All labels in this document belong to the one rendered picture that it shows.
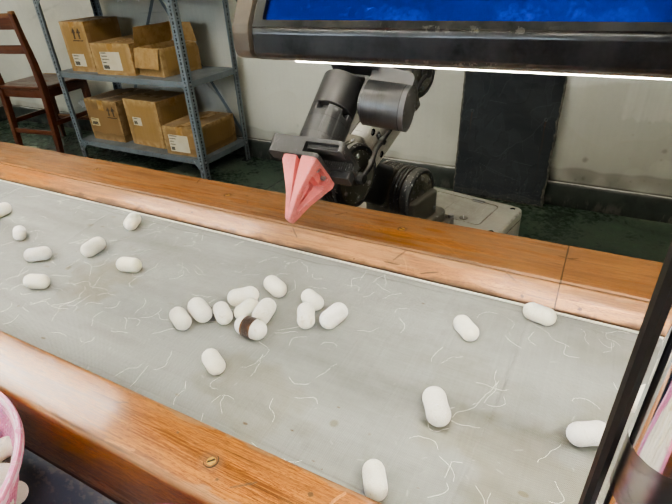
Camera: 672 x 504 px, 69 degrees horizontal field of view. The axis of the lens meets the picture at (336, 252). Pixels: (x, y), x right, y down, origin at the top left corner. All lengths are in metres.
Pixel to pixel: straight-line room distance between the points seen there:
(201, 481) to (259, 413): 0.09
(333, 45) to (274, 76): 2.76
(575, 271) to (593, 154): 1.93
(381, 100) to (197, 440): 0.42
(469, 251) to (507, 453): 0.27
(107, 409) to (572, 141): 2.30
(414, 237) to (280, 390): 0.29
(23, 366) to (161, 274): 0.21
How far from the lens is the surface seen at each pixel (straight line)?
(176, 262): 0.71
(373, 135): 0.97
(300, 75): 2.93
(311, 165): 0.59
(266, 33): 0.29
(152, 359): 0.55
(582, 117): 2.50
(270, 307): 0.55
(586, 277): 0.62
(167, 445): 0.44
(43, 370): 0.55
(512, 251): 0.65
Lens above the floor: 1.09
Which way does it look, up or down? 31 degrees down
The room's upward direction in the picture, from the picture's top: 3 degrees counter-clockwise
